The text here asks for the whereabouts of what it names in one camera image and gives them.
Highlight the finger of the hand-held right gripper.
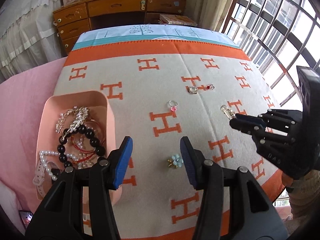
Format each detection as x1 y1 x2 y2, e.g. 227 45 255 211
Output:
229 120 302 146
234 109 303 131

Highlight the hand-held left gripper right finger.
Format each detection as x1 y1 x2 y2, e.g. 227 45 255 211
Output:
180 137 288 240

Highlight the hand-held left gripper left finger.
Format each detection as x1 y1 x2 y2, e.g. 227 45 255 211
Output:
25 136 133 240

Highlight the blue flower hair pin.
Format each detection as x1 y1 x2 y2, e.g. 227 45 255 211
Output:
167 154 184 168

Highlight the clear crystal hairpin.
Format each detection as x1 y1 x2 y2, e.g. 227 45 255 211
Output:
220 105 237 120

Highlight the black bead bracelet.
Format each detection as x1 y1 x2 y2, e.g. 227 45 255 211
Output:
57 126 107 170

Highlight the red string bracelet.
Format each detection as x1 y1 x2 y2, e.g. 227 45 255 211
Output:
67 120 107 163

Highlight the pink jewelry box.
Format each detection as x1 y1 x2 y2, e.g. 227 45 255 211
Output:
35 91 123 206

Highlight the silver rhinestone necklace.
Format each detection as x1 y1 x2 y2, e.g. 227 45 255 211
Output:
55 106 91 140

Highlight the white pearl bracelet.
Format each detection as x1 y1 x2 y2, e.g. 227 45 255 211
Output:
39 150 78 182

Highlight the white smartwatch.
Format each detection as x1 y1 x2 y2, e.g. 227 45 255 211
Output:
32 160 62 196

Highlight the person's right forearm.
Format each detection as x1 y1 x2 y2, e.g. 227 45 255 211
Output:
281 169 320 221

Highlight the orange patterned blanket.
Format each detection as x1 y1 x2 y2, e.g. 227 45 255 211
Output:
53 39 286 240

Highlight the metal window grille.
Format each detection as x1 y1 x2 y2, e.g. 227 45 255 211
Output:
220 0 320 110

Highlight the pink bed sheet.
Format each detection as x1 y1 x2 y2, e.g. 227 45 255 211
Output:
0 57 68 230

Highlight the smartphone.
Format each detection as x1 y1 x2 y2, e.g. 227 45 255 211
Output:
18 209 35 230

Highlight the stack of large books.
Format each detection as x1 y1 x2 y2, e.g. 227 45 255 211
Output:
159 14 198 27

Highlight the beige curtain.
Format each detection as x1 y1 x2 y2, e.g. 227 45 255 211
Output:
184 0 238 33

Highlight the white embroidered pillow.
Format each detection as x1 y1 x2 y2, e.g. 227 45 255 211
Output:
0 180 22 230

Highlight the light blue printed cloth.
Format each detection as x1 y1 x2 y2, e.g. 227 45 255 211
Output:
71 24 241 53

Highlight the wooden desk with drawers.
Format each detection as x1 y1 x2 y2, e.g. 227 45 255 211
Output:
52 0 188 56

